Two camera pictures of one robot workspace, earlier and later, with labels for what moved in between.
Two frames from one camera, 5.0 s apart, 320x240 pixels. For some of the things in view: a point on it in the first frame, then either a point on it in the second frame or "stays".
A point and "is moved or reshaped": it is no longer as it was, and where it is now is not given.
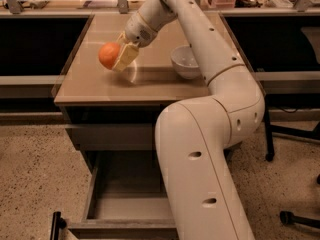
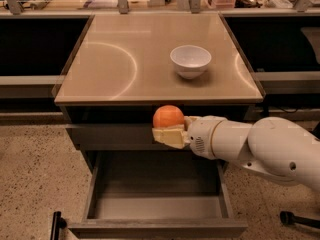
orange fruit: (107, 54) is moved or reshaped
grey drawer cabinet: (113, 115) stays
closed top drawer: (114, 137) stays
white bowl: (184, 62) stays
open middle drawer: (128, 198) stays
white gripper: (139, 30) -> (200, 135)
